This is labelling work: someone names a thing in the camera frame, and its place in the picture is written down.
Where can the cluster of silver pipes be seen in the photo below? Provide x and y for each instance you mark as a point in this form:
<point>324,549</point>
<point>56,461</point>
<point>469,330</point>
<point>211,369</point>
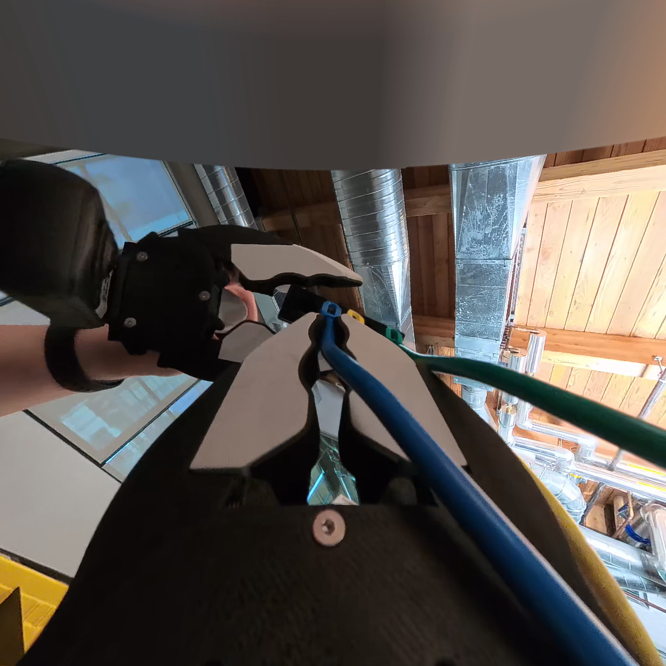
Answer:
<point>556,489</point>

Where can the yellow plastic bin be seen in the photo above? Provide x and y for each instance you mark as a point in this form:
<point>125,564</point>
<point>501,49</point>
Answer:
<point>36,603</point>

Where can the person's left forearm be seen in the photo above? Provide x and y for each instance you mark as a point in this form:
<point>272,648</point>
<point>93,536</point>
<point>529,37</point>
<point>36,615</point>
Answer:
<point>23,369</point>

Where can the wide round metal duct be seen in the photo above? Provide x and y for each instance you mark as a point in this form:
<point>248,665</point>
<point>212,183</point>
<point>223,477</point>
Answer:
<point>374,229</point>

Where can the large rectangular metal duct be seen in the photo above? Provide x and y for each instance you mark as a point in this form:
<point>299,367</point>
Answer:
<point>489,234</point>

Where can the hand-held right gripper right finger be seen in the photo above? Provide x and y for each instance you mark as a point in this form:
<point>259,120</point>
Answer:
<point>374,426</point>

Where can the narrow round metal duct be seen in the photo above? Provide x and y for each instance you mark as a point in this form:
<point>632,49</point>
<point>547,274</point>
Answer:
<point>226,195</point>

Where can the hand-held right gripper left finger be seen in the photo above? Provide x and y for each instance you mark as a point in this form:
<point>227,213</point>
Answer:
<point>260,406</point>

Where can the glass window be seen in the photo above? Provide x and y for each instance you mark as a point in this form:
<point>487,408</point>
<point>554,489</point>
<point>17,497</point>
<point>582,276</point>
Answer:
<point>135,192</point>

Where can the white grilled vent unit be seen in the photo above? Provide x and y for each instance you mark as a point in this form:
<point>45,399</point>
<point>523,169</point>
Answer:
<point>268,314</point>

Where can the person's left hand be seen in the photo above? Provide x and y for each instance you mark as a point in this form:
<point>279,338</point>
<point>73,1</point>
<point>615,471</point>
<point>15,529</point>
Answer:
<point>119,359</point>

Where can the black ethernet port block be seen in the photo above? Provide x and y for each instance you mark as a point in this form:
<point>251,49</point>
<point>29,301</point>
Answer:
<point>296,304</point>

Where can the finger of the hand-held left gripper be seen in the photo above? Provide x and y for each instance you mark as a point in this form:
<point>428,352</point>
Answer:
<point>286,260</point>
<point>242,343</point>

